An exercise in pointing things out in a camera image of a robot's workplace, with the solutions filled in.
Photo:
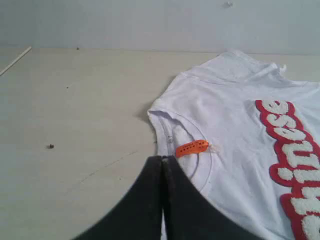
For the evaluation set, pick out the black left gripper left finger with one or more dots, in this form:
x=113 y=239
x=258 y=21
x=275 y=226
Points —
x=138 y=215

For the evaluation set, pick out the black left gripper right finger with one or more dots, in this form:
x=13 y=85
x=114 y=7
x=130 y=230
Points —
x=189 y=216

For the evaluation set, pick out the white t-shirt red lettering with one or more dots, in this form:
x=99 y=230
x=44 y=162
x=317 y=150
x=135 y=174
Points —
x=262 y=167

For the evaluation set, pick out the orange neck label tag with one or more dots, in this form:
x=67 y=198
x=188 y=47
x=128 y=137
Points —
x=194 y=147

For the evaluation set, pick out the small dark screw on table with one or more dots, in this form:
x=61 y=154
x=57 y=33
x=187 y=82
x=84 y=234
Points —
x=50 y=146

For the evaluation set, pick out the white rod at table edge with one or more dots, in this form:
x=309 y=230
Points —
x=9 y=56

